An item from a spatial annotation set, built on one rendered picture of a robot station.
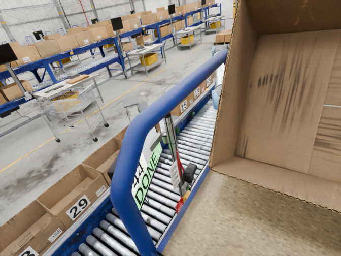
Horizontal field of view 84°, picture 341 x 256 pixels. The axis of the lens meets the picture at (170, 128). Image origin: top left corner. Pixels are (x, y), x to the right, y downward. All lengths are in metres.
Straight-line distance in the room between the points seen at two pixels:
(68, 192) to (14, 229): 0.39
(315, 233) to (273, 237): 0.06
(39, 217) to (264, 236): 1.68
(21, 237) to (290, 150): 1.76
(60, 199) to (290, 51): 1.79
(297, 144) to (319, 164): 0.05
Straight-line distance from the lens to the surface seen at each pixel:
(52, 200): 1.86
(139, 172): 1.00
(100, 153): 1.94
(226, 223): 0.39
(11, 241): 1.88
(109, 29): 7.51
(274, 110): 0.47
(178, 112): 2.33
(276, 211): 0.41
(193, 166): 1.38
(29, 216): 1.83
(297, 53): 0.49
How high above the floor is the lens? 2.08
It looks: 33 degrees down
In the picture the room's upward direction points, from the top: 11 degrees counter-clockwise
